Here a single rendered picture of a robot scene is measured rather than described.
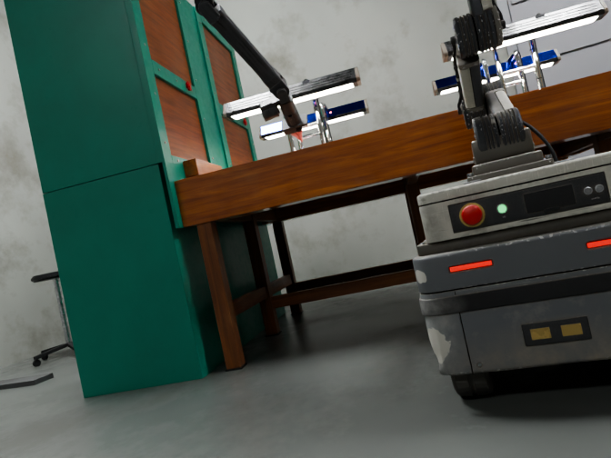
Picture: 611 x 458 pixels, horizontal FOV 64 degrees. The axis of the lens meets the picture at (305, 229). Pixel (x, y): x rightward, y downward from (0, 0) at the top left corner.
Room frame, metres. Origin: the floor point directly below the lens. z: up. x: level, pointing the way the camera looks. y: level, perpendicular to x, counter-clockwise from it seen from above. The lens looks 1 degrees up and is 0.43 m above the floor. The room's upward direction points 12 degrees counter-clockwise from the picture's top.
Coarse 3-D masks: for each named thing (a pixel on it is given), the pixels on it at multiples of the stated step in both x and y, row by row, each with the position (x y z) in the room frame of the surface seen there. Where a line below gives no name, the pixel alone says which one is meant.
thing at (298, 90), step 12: (348, 72) 2.06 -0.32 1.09; (300, 84) 2.10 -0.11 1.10; (312, 84) 2.08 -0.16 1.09; (324, 84) 2.06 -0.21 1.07; (336, 84) 2.05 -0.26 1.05; (348, 84) 2.04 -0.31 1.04; (360, 84) 2.08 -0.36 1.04; (252, 96) 2.15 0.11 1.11; (264, 96) 2.13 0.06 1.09; (300, 96) 2.08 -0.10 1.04; (228, 108) 2.15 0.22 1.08; (240, 108) 2.13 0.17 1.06; (252, 108) 2.12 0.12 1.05; (228, 120) 2.20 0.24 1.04
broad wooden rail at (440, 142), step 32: (512, 96) 1.65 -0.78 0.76; (544, 96) 1.63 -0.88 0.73; (576, 96) 1.61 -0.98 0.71; (608, 96) 1.59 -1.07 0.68; (384, 128) 1.74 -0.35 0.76; (416, 128) 1.71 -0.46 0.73; (448, 128) 1.69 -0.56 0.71; (544, 128) 1.63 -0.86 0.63; (576, 128) 1.62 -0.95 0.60; (608, 128) 1.60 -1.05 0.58; (288, 160) 1.80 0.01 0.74; (320, 160) 1.78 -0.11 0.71; (352, 160) 1.76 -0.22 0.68; (384, 160) 1.74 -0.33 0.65; (416, 160) 1.72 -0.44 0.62; (448, 160) 1.70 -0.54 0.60; (192, 192) 1.88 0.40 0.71; (224, 192) 1.85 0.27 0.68; (256, 192) 1.83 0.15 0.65; (288, 192) 1.81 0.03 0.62; (320, 192) 1.79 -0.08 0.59; (192, 224) 1.89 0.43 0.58
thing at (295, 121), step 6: (294, 114) 1.80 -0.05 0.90; (300, 114) 1.87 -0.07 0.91; (306, 114) 1.86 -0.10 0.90; (282, 120) 1.88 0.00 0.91; (288, 120) 1.82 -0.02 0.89; (294, 120) 1.82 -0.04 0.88; (300, 120) 1.84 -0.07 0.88; (306, 120) 1.84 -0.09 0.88; (282, 126) 1.86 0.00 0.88; (288, 126) 1.85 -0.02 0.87; (294, 126) 1.84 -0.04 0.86; (300, 126) 1.84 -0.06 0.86
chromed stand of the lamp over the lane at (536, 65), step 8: (536, 16) 1.91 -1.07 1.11; (528, 40) 2.08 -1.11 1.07; (496, 48) 2.10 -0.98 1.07; (536, 48) 2.08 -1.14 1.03; (496, 56) 2.10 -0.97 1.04; (536, 56) 2.07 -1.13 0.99; (496, 64) 2.10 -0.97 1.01; (536, 64) 2.07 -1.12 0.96; (496, 72) 2.11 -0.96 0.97; (504, 72) 2.10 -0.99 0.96; (512, 72) 2.09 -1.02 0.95; (536, 72) 2.08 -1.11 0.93; (504, 80) 2.10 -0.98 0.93; (536, 80) 2.09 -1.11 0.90; (544, 80) 2.08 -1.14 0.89; (504, 88) 2.10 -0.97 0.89
